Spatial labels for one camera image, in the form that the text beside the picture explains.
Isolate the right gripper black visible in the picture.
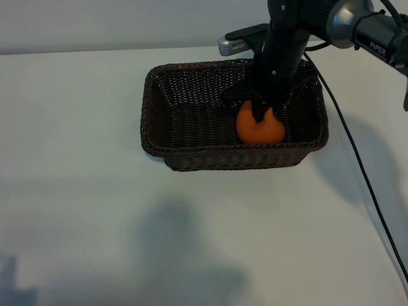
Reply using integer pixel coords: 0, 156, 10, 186
222, 41, 319, 124

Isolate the orange with bumpy neck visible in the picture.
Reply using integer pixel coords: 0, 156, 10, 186
235, 100, 286, 145

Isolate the dark brown woven basket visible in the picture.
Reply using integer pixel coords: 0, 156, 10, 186
139, 57, 330, 172

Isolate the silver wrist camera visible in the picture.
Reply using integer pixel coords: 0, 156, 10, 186
217, 24, 270, 57

